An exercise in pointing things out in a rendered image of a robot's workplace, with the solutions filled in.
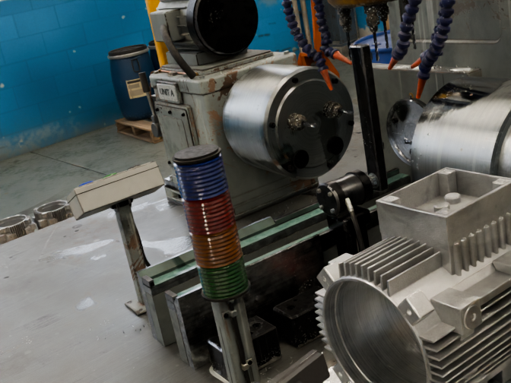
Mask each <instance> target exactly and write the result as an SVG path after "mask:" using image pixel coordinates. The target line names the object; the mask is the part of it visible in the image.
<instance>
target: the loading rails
mask: <svg viewBox="0 0 511 383"><path fill-rule="evenodd" d="M386 175H387V180H388V187H389V188H388V189H387V190H385V191H382V192H379V191H374V190H373V197H372V199H371V200H370V201H368V202H367V203H365V204H362V205H356V206H359V207H363V208H366V209H369V210H370V217H371V223H370V224H368V225H367V233H368V239H369V244H370V246H372V245H375V244H376V243H378V242H381V241H382V235H381V232H380V229H379V219H378V213H377V207H376V200H379V199H380V198H383V197H385V196H387V195H389V194H391V193H393V192H396V191H398V190H399V189H401V188H404V187H405V186H407V185H410V184H411V177H410V175H407V174H403V173H399V168H394V169H391V170H389V171H387V172H386ZM327 215H328V214H326V213H325V212H324V211H323V210H320V209H319V203H318V201H316V202H313V203H312V204H308V205H307V206H304V207H302V208H299V209H297V210H294V211H292V212H290V213H288V214H285V215H283V216H281V217H278V218H276V219H272V218H271V217H266V218H264V219H261V220H258V221H256V222H254V223H251V224H249V225H247V226H244V227H242V228H239V229H238V233H239V238H240V244H241V249H242V253H243V260H244V264H245V269H246V275H247V279H248V280H249V282H250V284H251V287H250V289H249V291H248V292H247V293H246V294H244V295H243V300H244V304H245V308H246V314H247V318H248V319H250V318H252V317H254V316H256V315H257V316H259V317H260V318H262V319H263V320H265V321H267V322H268V323H270V324H272V325H274V326H275V319H274V315H273V308H274V307H275V306H276V305H278V304H280V303H282V302H284V301H286V300H289V299H291V298H293V297H295V296H297V295H299V294H301V293H303V292H305V291H307V290H309V289H311V288H313V287H315V286H320V287H321V288H324V287H323V286H322V284H321V283H320V282H319V280H318V279H317V275H318V274H319V273H320V271H321V270H322V269H323V268H324V267H325V266H327V265H329V264H328V262H329V261H331V260H333V259H335V258H337V257H338V250H337V245H336V239H335V231H334V230H333V229H329V227H328V221H327ZM136 273H137V275H138V281H139V284H140V287H141V293H142V296H143V299H144V304H145V308H146V311H147V314H148V319H149V322H150V326H151V331H152V334H153V337H154V338H155V339H156V340H157V341H159V342H160V343H161V344H163V345H164V346H165V347H166V346H168V345H170V344H172V343H174V342H177V345H178V348H179V354H180V357H181V360H182V361H184V362H185V363H186V364H188V365H189V366H190V367H192V368H193V369H194V370H196V369H199V368H201V367H202V366H205V365H207V364H209V363H210V362H211V357H210V354H209V350H208V345H207V339H209V338H211V337H213V336H215V335H217V334H218V332H217V326H216V323H215V319H214V313H213V309H212V306H211V302H209V301H207V300H205V299H203V298H202V285H201V281H200V277H199V274H198V269H197V265H196V260H195V256H194V252H193V248H191V249H190V250H187V251H185V252H182V253H180V254H178V255H174V256H173V257H171V258H168V259H166V260H163V261H160V262H158V263H156V264H153V265H151V266H149V267H146V268H144V269H141V270H139V271H136ZM275 327H276V326H275Z"/></svg>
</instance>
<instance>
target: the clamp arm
mask: <svg viewBox="0 0 511 383"><path fill-rule="evenodd" d="M350 49H351V60H352V65H353V71H354V81H355V87H356V93H357V103H358V109H359V114H360V124H361V131H362V136H363V146H364V152H365V157H366V163H367V174H368V176H369V177H370V176H373V177H370V178H372V180H376V181H375V182H374V185H376V186H373V190H374V191H377V192H383V191H385V190H387V189H388V188H389V187H388V180H387V175H386V164H385V157H384V151H383V149H385V148H384V142H382V134H381V128H380V122H379V111H378V105H377V99H376V88H375V82H374V76H373V65H372V60H373V54H372V53H371V52H370V44H363V43H358V44H355V45H352V46H350Z"/></svg>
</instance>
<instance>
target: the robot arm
mask: <svg viewBox="0 0 511 383"><path fill-rule="evenodd" d="M329 377H330V373H329V369H328V366H327V364H326V361H325V357H324V354H322V353H320V352H318V351H317V350H314V349H313V350H311V351H310V352H308V353H307V354H306V355H305V356H304V357H302V358H301V359H299V360H298V361H297V362H296V363H294V364H293V365H292V366H291V367H290V368H288V369H287V370H285V371H284V372H282V373H280V374H278V375H277V376H275V378H273V379H272V380H271V381H269V382H268V383H323V382H324V381H325V380H327V379H328V378H329Z"/></svg>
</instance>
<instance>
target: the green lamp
mask: <svg viewBox="0 0 511 383"><path fill-rule="evenodd" d="M197 269H198V274H199V277H200V281H201V285H202V292H203V293H204V295H205V296H206V297H208V298H210V299H226V298H230V297H233V296H236V295H238V294H240V293H241V292H243V291H244V290H245V289H246V288H247V287H248V279H247V275H246V269H245V264H244V260H243V255H242V256H241V258H240V259H238V260H237V261H236V262H234V263H232V264H229V265H227V266H225V267H219V268H203V267H199V266H198V265H197Z"/></svg>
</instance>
